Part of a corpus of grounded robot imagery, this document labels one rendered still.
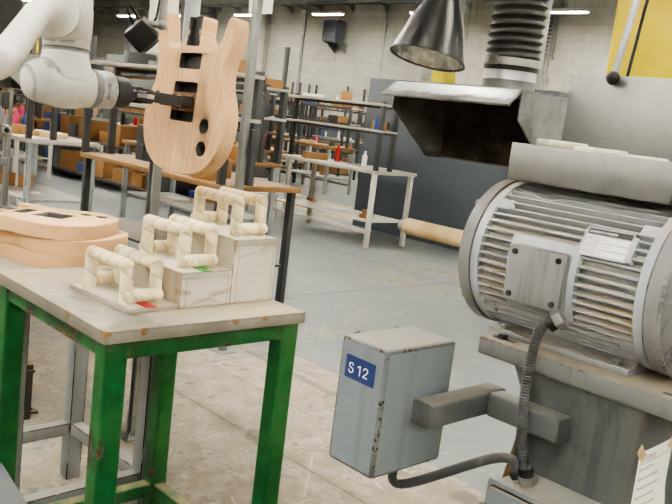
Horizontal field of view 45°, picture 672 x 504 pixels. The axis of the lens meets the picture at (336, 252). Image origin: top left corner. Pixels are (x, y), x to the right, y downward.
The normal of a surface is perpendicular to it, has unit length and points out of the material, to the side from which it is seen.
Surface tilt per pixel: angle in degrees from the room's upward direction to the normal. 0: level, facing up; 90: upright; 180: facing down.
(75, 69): 81
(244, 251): 90
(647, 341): 121
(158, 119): 86
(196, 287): 90
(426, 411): 90
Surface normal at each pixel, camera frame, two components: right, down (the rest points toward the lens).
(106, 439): 0.68, 0.20
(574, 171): -0.73, 0.03
